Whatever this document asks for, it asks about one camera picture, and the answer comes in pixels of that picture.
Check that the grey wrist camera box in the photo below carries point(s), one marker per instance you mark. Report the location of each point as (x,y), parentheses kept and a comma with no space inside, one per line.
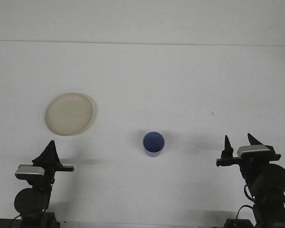
(253,150)
(29,170)

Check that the pale blue cup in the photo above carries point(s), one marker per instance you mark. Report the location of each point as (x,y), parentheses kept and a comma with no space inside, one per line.
(153,142)

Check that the pale round plate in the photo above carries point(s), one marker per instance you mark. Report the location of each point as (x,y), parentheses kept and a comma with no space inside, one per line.
(69,114)

